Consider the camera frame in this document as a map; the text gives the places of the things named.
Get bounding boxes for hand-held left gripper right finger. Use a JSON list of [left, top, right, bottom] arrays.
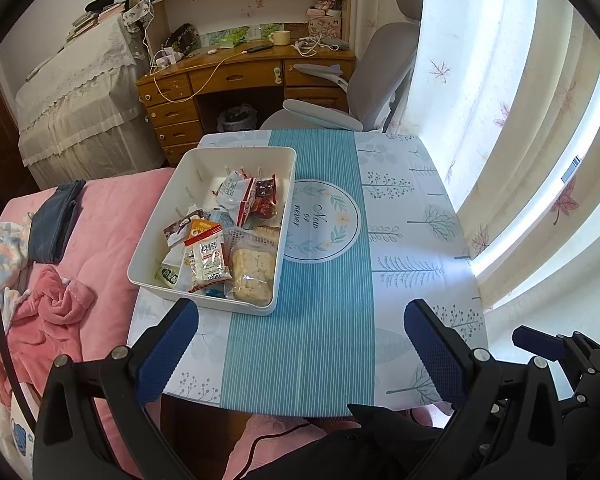
[[404, 298, 566, 480]]

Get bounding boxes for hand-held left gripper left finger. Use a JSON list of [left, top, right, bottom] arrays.
[[32, 298, 200, 480]]

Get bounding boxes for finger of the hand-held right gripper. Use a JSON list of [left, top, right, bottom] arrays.
[[511, 325, 600, 402]]

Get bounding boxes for green snack packet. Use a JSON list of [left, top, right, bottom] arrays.
[[155, 265, 182, 287]]

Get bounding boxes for white plastic storage bin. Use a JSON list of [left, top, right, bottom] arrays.
[[127, 146, 298, 317]]

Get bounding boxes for red-edged nut snack packet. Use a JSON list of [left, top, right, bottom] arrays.
[[182, 225, 232, 294]]

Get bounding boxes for yellow crumb cake packet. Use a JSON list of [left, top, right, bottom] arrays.
[[229, 246, 277, 307]]

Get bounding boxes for brown biscuit packet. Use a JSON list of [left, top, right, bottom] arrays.
[[165, 219, 193, 248]]

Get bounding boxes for white yellow bar packet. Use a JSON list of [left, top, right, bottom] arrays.
[[187, 217, 224, 236]]

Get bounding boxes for clear wafer packet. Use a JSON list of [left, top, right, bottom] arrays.
[[237, 224, 282, 252]]

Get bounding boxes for red white snack packet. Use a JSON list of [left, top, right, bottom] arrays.
[[214, 169, 257, 227]]

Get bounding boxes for red candy packet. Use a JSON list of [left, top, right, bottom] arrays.
[[252, 198, 282, 221]]

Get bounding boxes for dark red floral snack packet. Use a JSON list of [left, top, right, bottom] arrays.
[[254, 174, 279, 201]]

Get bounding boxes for person's black clothing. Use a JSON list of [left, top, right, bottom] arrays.
[[250, 402, 461, 480]]

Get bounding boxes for pink towel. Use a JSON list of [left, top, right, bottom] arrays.
[[10, 262, 97, 341]]

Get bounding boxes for pink bed blanket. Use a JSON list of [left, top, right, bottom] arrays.
[[0, 167, 331, 480]]

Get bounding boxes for blue jeans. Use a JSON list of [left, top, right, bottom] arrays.
[[28, 180, 87, 264]]

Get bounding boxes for floral fleece blanket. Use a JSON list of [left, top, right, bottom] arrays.
[[0, 212, 36, 411]]

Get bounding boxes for white leaf print curtain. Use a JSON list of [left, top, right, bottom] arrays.
[[355, 0, 600, 361]]

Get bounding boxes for trash bin with bag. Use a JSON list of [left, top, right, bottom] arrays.
[[216, 104, 258, 133]]

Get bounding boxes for cream lace furniture cover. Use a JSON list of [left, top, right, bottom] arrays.
[[15, 15, 173, 191]]

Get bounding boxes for wooden desk with drawers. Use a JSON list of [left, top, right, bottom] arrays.
[[136, 42, 356, 166]]

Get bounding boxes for white power strip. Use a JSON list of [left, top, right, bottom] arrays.
[[152, 47, 181, 68]]

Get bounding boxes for grey office chair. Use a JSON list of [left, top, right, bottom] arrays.
[[260, 0, 426, 133]]

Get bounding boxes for dark patterned pouch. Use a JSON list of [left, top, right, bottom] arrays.
[[162, 23, 201, 53]]

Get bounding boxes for green picture cards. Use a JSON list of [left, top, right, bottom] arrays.
[[202, 22, 286, 50]]

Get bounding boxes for hanging fabric bag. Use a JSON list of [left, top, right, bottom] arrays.
[[121, 0, 153, 31]]

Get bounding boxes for stack of books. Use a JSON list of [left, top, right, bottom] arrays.
[[67, 2, 126, 38]]

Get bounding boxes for printed cardboard box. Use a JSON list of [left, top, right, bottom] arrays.
[[307, 7, 343, 38]]

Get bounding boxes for black cable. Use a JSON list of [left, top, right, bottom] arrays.
[[240, 420, 321, 480]]

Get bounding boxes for yellow cable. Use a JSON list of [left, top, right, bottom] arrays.
[[152, 50, 246, 103]]

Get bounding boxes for white corded device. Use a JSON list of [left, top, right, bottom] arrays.
[[290, 35, 353, 57]]

